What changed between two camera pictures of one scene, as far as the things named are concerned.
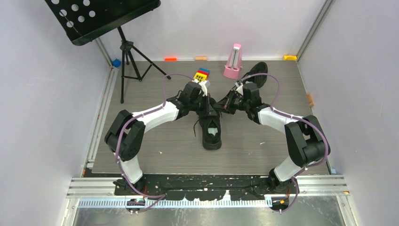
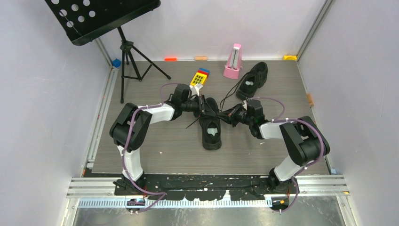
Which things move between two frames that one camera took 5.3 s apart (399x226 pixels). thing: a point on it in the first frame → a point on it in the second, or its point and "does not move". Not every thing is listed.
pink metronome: x=233 y=68 does not move
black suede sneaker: x=211 y=126 does not move
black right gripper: x=222 y=105 → x=229 y=117
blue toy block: x=204 y=69 does not move
